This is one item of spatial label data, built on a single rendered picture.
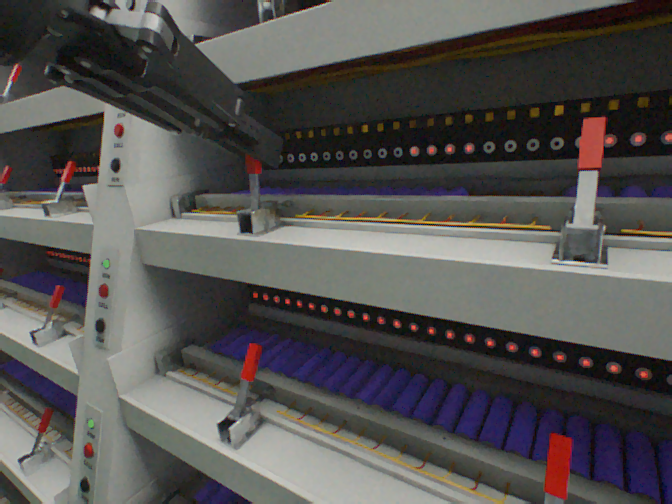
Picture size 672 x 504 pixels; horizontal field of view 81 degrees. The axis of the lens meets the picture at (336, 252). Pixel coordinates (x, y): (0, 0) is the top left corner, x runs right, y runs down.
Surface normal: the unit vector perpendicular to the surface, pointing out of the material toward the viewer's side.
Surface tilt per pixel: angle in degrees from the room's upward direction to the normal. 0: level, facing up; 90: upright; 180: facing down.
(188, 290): 90
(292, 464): 20
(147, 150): 90
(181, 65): 92
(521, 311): 110
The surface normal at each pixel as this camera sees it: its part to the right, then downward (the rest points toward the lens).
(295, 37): -0.55, 0.30
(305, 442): -0.10, -0.95
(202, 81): 0.92, 0.12
